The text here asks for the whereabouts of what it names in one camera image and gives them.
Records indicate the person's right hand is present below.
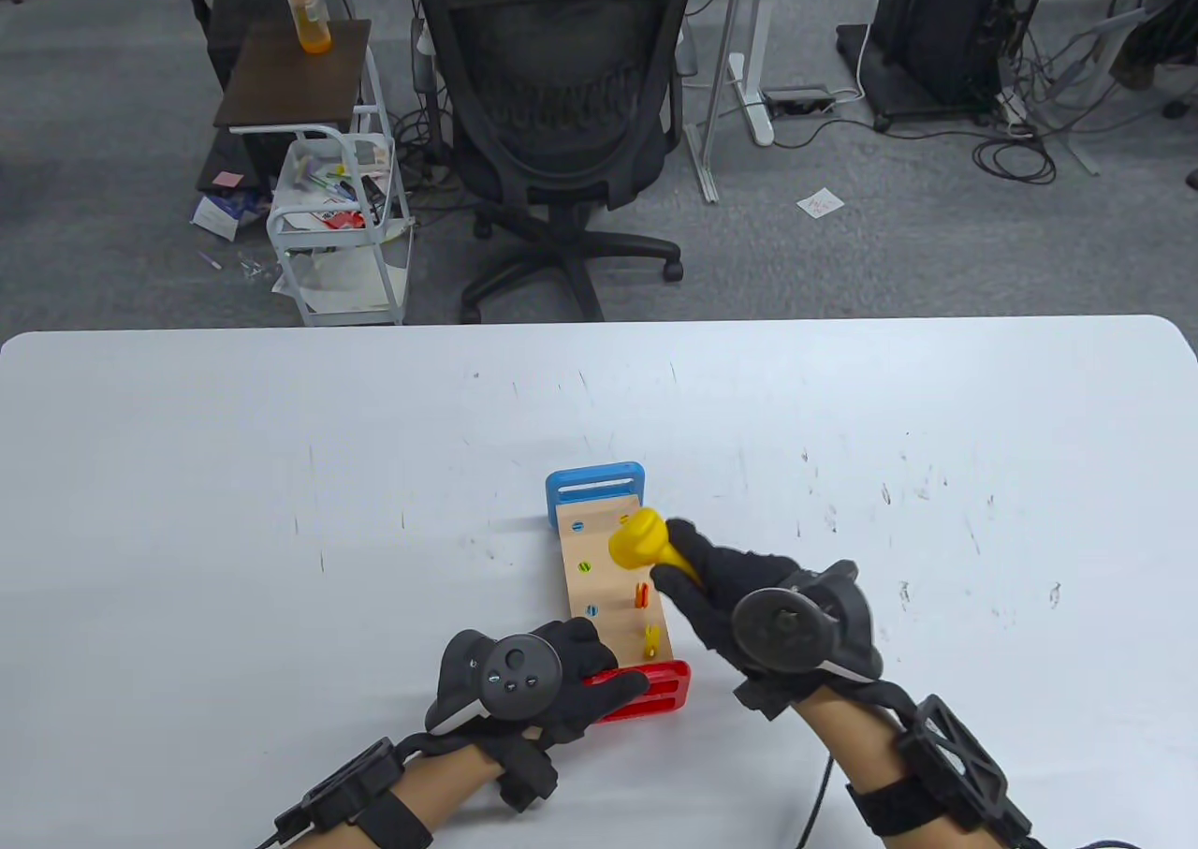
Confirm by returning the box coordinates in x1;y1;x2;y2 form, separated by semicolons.
650;517;886;721

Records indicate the person's left hand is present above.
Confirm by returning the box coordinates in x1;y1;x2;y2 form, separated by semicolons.
402;617;652;811

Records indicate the wooden rainbow hammer bench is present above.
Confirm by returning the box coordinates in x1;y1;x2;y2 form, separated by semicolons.
546;461;692;724

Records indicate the yellow toy hammer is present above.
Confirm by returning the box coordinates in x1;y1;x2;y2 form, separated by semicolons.
608;507;699;589

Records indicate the person's right forearm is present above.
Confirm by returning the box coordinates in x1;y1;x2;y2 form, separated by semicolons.
794;681;942;849

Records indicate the person's left forearm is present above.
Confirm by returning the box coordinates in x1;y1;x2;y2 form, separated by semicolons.
285;746;508;849

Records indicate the black hand controller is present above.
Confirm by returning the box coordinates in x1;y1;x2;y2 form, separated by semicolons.
732;561;886;683
425;631;564;736

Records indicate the white desk leg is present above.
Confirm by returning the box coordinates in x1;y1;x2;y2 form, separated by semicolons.
728;0;776;147

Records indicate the grey power strip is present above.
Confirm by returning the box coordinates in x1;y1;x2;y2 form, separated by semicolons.
761;86;837;118

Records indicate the black mesh office chair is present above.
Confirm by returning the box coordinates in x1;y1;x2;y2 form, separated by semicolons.
412;0;700;323

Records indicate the black equipment cabinet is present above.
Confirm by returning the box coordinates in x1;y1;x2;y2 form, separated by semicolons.
836;0;1040;132

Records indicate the blue white box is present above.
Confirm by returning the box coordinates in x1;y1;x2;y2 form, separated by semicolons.
191;189;272;242

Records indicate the white rolling cart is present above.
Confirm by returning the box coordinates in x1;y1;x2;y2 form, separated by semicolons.
229;44;416;326

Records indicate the brown side table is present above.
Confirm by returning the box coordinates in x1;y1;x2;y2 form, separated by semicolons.
213;19;373;131

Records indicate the orange drink bottle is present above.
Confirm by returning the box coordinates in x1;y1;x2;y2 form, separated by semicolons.
278;0;332;53

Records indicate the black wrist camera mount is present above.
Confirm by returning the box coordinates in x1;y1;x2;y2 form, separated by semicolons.
274;737;436;849
845;695;1035;849

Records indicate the grey metal frame bar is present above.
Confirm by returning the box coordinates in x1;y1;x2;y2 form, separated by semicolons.
686;0;754;204

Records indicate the coiled black cable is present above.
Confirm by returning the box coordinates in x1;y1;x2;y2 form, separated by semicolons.
972;133;1059;185

